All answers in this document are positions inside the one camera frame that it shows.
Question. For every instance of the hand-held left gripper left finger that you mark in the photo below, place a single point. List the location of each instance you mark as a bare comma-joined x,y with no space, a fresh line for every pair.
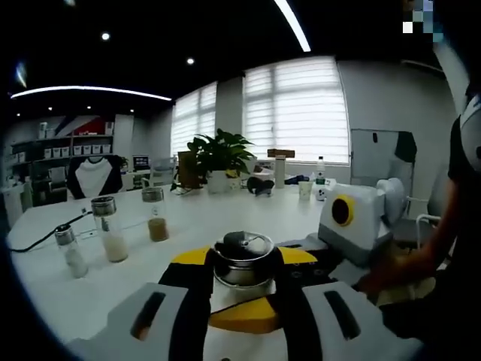
120,334

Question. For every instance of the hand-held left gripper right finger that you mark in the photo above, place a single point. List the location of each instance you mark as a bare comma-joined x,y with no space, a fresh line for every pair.
372,334

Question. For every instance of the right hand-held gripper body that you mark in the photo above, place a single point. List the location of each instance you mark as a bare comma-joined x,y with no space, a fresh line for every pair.
364,233

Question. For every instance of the small seasoning bottle white powder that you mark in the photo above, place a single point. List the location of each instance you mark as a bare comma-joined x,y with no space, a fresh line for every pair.
73,259
244,270

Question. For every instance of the tall seasoning bottle pale powder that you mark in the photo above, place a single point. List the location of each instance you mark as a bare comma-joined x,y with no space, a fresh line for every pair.
112,244

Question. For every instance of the tall seasoning bottle brown powder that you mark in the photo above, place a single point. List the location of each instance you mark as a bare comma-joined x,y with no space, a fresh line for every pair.
158,229

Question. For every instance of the clear plastic water bottle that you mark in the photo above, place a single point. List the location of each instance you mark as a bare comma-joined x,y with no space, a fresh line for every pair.
320,173

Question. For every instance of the white thermos bottle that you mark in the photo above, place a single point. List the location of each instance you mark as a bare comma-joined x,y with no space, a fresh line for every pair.
280,175

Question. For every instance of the person's right hand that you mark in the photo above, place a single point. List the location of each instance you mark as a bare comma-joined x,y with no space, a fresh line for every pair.
383,274

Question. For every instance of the white office chair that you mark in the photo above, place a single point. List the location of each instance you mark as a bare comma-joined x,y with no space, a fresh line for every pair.
426,217

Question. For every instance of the white paper cup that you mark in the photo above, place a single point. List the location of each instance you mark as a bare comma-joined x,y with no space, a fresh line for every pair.
305,191

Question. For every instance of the whiteboard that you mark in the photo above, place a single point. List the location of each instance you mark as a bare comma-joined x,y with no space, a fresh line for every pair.
372,161

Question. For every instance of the dark cloth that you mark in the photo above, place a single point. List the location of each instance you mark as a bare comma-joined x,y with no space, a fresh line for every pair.
406,146

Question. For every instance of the person's black shirt torso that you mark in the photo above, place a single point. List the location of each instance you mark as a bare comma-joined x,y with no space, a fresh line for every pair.
466,195

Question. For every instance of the flat cardboard box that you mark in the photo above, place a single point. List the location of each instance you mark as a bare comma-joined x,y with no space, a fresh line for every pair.
281,152

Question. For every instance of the green potted plant white pot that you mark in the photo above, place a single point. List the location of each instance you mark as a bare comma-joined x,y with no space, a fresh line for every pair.
221,150

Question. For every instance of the white worn device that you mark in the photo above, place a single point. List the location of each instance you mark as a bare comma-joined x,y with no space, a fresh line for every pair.
474,124

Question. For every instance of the brown cardboard bag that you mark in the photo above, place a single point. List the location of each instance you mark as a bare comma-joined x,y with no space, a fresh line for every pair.
189,169

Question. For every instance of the chair with black white shirt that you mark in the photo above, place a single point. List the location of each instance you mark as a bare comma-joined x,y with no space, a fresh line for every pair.
94,176

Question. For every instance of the small dark monitor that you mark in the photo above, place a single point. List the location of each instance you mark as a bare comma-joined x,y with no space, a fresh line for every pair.
141,162

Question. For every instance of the shelf with white bins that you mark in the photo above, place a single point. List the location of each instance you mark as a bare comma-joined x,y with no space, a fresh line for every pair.
75,150

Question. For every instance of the long ceiling light strip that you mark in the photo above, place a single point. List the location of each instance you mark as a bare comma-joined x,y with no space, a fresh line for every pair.
94,88
295,26

